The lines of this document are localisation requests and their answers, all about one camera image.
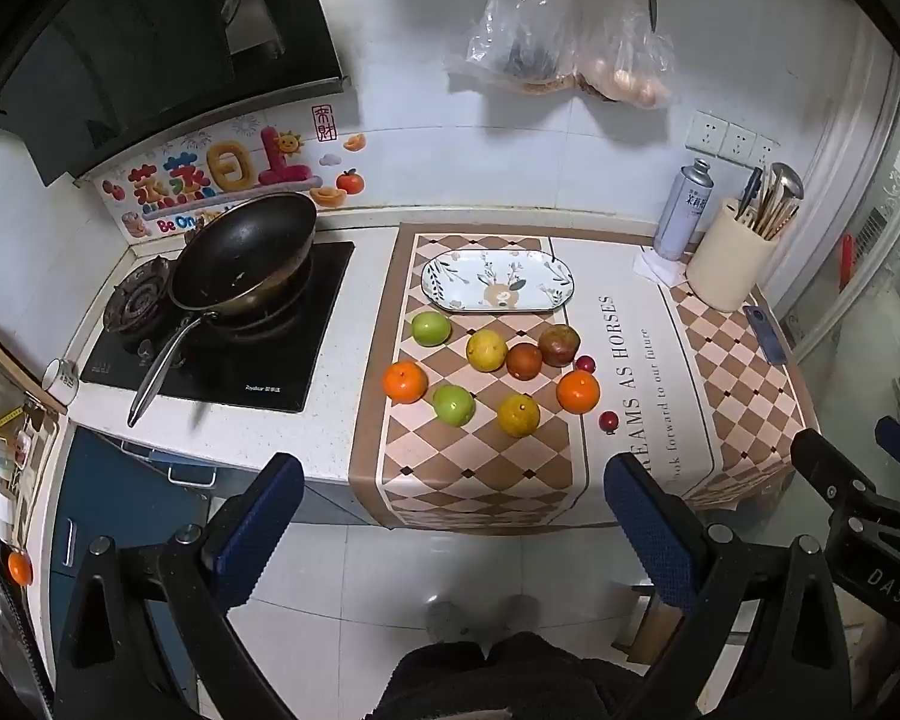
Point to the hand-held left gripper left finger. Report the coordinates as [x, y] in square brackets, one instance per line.
[259, 525]

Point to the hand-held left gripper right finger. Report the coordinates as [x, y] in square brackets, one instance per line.
[645, 517]

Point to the small red cherry tomato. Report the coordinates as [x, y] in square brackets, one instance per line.
[608, 420]
[585, 364]

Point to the orange tangerine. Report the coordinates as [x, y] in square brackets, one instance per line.
[405, 381]
[577, 391]

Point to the yellow citrus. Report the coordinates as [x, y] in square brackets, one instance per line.
[486, 351]
[518, 415]

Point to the brown round passion fruit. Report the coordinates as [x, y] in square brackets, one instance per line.
[525, 361]
[558, 345]

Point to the green apple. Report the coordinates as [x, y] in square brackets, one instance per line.
[453, 404]
[430, 328]

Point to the oval floral ceramic plate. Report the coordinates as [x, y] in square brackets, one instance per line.
[495, 281]

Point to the wooden stool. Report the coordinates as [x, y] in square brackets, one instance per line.
[652, 626]

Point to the blue phone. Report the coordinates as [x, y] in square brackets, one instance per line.
[766, 334]

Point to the blue kitchen cabinet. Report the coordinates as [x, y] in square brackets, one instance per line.
[120, 487]

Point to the grey slipper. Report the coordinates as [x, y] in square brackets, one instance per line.
[519, 615]
[450, 615]

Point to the black glass gas stove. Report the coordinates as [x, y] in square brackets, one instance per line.
[270, 360]

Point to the red hanging tool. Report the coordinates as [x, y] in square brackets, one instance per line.
[846, 259]

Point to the brown checkered table mat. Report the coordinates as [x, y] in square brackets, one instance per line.
[645, 330]

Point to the person's legs in dark trousers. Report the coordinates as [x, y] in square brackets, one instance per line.
[510, 679]

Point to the cream utensil holder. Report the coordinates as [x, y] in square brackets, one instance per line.
[727, 259]

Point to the round orange magnet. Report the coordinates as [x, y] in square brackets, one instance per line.
[19, 568]

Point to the small white cup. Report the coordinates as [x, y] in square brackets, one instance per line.
[60, 380]

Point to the white folded tissue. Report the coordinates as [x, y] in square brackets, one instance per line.
[656, 268]

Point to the bundle of wooden chopsticks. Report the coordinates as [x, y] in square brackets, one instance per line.
[766, 216]

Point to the refrigerator side with notes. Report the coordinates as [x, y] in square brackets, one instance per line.
[0, 465]

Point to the metal spoon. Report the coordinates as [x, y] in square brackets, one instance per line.
[786, 181]

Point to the grey spray can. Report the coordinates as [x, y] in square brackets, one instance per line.
[686, 210]

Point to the clear plastic bag with eggs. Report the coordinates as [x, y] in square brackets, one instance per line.
[630, 64]

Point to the black range hood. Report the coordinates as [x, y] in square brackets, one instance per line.
[142, 52]

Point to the clear plastic bag dark contents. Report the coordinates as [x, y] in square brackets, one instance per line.
[514, 30]

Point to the white wall socket strip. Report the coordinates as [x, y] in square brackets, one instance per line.
[727, 139]

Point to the colourful cartoon wall sticker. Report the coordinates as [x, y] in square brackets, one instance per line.
[225, 176]

